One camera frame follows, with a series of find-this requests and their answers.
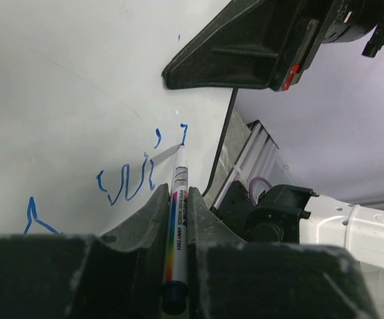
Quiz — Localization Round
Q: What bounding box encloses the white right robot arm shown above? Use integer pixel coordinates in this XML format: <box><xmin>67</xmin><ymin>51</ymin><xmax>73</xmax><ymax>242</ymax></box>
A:
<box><xmin>162</xmin><ymin>1</ymin><xmax>384</xmax><ymax>269</ymax></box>

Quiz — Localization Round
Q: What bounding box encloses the white whiteboard marker pen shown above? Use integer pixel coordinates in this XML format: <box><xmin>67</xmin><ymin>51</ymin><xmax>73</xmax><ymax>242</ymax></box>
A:
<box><xmin>161</xmin><ymin>144</ymin><xmax>189</xmax><ymax>315</ymax></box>

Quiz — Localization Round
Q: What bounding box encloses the white whiteboard black frame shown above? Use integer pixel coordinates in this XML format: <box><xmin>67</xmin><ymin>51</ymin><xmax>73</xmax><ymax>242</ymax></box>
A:
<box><xmin>0</xmin><ymin>1</ymin><xmax>232</xmax><ymax>235</ymax></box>

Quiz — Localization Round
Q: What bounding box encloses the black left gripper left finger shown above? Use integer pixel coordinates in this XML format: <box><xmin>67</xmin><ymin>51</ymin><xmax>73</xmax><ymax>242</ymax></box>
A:
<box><xmin>0</xmin><ymin>184</ymin><xmax>169</xmax><ymax>318</ymax></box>

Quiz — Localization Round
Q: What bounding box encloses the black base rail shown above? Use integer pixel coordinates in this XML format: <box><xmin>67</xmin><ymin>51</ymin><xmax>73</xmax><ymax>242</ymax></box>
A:
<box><xmin>216</xmin><ymin>181</ymin><xmax>252</xmax><ymax>220</ymax></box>

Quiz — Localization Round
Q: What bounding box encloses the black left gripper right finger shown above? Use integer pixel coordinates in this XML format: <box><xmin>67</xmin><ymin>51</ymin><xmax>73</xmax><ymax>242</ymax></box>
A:
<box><xmin>187</xmin><ymin>186</ymin><xmax>375</xmax><ymax>318</ymax></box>

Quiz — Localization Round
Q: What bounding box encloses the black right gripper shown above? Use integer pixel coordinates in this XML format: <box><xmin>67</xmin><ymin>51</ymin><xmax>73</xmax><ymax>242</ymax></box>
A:
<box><xmin>162</xmin><ymin>1</ymin><xmax>384</xmax><ymax>92</ymax></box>

